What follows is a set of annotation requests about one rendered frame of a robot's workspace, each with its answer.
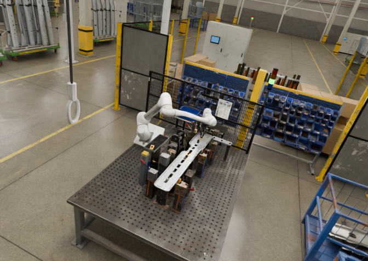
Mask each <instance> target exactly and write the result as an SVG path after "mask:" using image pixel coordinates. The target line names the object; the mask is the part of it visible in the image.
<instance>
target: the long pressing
mask: <svg viewBox="0 0 368 261"><path fill-rule="evenodd" d="M211 138H212V135H210V134H207V133H206V134H205V135H204V136H203V139H202V140H201V139H200V132H198V133H197V134H196V135H195V136H194V137H193V138H192V140H191V141H190V142H189V144H190V146H191V147H190V148H189V149H188V150H187V151H182V152H181V153H180V154H179V155H178V156H177V158H175V159H174V160H173V162H172V163H171V164H170V165H169V166H168V168H167V169H166V170H165V171H164V172H163V173H162V174H161V175H160V176H159V178H158V179H157V180H156V181H155V182H154V186H155V187H157V188H159V189H162V190H164V191H170V190H171V189H172V188H173V186H174V185H175V184H176V182H177V181H178V179H179V178H180V177H181V176H182V175H183V173H184V172H185V170H186V169H187V168H188V166H189V165H190V164H191V162H192V161H193V160H194V159H195V157H196V156H197V155H198V153H199V152H200V150H201V149H204V148H205V147H206V146H207V144H208V143H209V141H210V140H211ZM197 140H199V143H197ZM195 144H197V146H195ZM193 147H194V148H195V149H192V148H193ZM190 150H192V152H191V153H190V154H191V155H192V156H188V157H187V158H186V159H185V160H184V157H185V156H186V154H185V153H189V151H190ZM182 160H184V162H183V163H181V161H182ZM179 164H180V167H179V168H178V167H177V166H178V165H179ZM174 169H177V171H176V172H173V170H174ZM170 174H173V176H172V177H171V178H170V179H169V180H168V182H167V183H165V182H164V181H165V180H166V179H168V176H169V175H170Z"/></svg>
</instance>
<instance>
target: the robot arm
mask: <svg viewBox="0 0 368 261"><path fill-rule="evenodd" d="M158 112H160V114H161V115H163V116H166V117H176V116H185V117H188V118H191V119H194V120H197V121H201V122H202V125H201V126H199V132H200V137H202V138H203V136H204V135H205V134H206V132H207V130H208V128H207V125H210V126H215V125H216V122H217V121H216V119H215V117H214V116H212V114H211V110H210V109H208V108H207V109H205V110H204V112H203V117H199V116H196V115H193V114H191V113H188V112H185V111H180V110H177V109H173V107H172V101H171V96H170V95H169V94H168V93H163V94H161V96H160V99H159V101H158V103H157V104H156V105H155V106H154V107H152V108H151V109H150V110H149V111H148V112H147V113H145V112H140V113H138V115H137V131H136V132H137V135H138V136H139V138H140V139H139V141H142V144H143V145H144V144H145V143H149V142H150V141H151V139H152V136H153V134H154V133H153V132H150V131H149V128H148V124H149V122H150V120H151V118H152V117H153V116H154V115H156V114H157V113H158ZM201 127H202V130H201ZM203 129H204V132H203V135H202V131H203ZM205 129H206V131H205Z"/></svg>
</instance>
